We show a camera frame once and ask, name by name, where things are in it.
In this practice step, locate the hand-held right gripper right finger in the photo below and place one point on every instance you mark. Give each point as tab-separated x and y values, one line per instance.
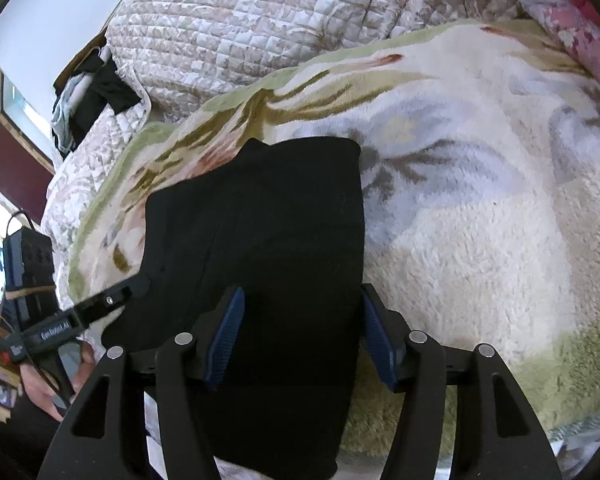
380	340

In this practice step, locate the person's left hand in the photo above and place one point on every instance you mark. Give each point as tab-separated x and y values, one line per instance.
42	385

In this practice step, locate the pink floral quilt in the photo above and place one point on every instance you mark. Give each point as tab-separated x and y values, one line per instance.
570	30

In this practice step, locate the black pants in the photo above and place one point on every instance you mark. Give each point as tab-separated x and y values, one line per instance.
280	235

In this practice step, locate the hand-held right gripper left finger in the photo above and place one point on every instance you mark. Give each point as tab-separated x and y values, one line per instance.
225	340

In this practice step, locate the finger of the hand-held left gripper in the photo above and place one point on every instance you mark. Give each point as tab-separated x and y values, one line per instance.
115	300

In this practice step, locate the dark red panel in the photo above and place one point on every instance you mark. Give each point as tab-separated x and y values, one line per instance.
15	170

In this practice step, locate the floral fleece blanket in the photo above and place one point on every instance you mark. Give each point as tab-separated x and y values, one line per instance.
480	235

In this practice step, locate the pile of dark clothes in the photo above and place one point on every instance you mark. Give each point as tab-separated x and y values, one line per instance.
105	85

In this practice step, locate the beige quilted bedspread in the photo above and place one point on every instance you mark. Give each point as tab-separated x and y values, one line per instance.
255	25

